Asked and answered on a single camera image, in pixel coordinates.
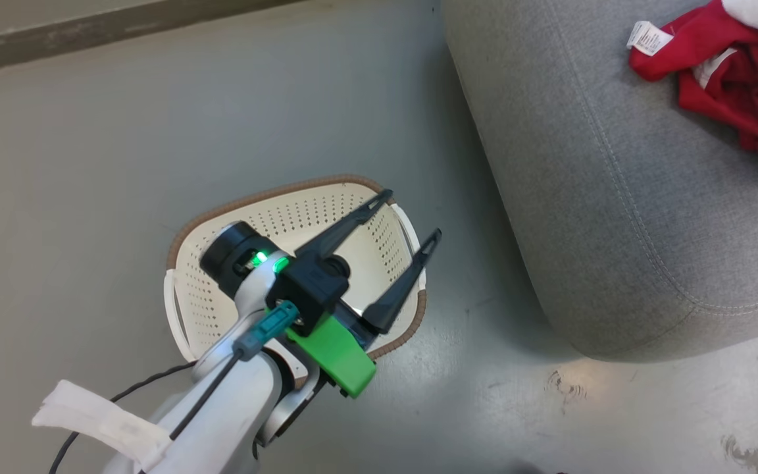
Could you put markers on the red garment with white print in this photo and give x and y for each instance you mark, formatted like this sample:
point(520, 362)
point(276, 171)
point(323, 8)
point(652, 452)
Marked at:
point(701, 33)

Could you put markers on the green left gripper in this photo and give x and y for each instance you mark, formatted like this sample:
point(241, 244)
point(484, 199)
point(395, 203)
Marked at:
point(336, 355)

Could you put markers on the red white striped jersey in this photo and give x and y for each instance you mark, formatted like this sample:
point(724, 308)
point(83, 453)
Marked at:
point(747, 112)

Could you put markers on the grey fabric sofa seat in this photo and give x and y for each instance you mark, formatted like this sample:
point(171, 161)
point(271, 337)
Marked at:
point(616, 164)

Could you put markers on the cream perforated laundry basket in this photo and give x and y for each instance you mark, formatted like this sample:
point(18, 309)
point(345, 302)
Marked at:
point(366, 263)

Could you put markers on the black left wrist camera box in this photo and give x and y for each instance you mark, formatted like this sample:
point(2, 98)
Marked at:
point(313, 289)

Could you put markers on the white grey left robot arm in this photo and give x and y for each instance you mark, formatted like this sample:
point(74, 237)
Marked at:
point(221, 408)

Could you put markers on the white tape strip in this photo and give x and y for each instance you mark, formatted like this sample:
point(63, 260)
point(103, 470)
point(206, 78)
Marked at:
point(102, 418)

